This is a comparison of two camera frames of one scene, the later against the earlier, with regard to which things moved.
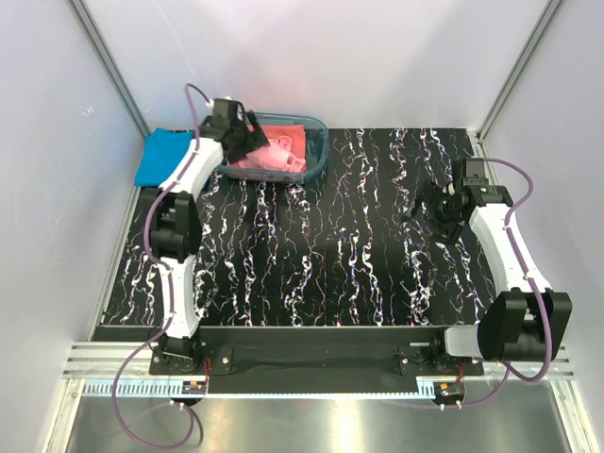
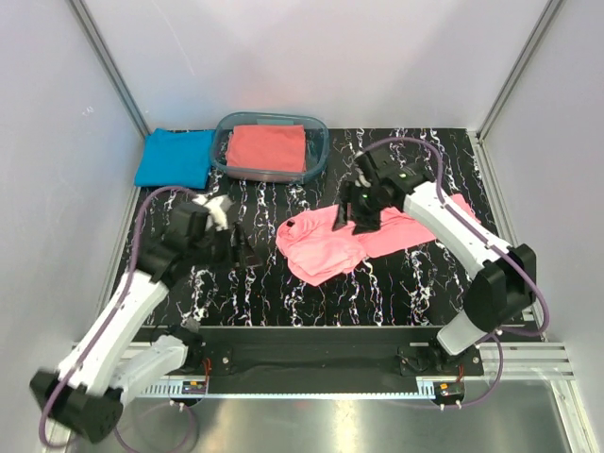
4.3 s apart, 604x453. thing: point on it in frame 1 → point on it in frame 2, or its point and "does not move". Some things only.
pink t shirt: (273, 159) → (311, 251)
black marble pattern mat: (334, 252) does not move
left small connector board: (197, 387) does not move
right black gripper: (430, 195) → (366, 224)
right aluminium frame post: (551, 10) does not move
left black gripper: (255, 139) → (243, 260)
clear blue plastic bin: (298, 148) does not move
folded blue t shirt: (162, 150) does not move
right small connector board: (448, 391) does not move
